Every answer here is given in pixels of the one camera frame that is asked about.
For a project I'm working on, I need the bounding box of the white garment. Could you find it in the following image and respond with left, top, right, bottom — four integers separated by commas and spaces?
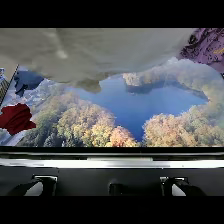
0, 28, 198, 94

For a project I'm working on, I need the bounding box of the blue garment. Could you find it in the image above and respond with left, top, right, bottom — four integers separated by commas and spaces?
13, 69, 45, 98

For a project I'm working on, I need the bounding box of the red garment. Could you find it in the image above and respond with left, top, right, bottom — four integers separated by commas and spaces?
0, 102, 37, 136

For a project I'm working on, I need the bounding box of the purple patterned garment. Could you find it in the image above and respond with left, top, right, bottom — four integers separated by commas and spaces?
176, 28, 224, 75

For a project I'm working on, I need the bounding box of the silver frame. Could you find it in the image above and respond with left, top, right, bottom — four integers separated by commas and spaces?
0, 151, 224, 197

